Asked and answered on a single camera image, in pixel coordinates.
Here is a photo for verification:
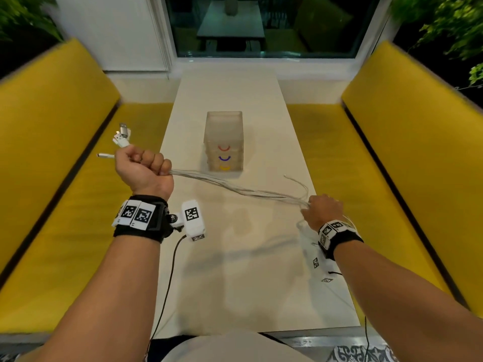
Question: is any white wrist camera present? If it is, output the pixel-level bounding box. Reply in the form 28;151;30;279
298;220;340;283
170;199;206;242

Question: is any person's right forearm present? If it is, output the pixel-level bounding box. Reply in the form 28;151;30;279
334;240;483;362

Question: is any green plant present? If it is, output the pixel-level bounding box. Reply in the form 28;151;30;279
388;0;483;87
0;0;63;42

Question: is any yellow bench right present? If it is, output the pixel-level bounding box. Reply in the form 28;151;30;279
341;40;483;317

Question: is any yellow bench seat cushion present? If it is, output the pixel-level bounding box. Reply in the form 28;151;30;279
286;104;452;325
0;103;174;334

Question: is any person's left forearm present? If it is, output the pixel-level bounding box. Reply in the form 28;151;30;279
34;234;161;362

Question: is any person's white shirt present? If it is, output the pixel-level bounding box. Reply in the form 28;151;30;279
162;329;314;362

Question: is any glass window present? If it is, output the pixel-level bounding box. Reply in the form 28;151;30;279
164;0;382;59

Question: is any person's left hand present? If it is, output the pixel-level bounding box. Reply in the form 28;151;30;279
115;145;174;202

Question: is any person's right hand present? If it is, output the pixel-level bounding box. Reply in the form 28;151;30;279
300;195;345;232

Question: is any yellow bench backrest cushion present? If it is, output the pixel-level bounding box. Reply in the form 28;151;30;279
0;37;121;276

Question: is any black marker wristband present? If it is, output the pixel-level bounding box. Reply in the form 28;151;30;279
112;195;174;244
318;220;364;260

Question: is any black camera cable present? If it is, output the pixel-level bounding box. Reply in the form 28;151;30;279
145;234;188;362
327;271;371;362

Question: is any translucent plastic drawer box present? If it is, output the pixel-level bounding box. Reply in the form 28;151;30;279
203;111;245;173

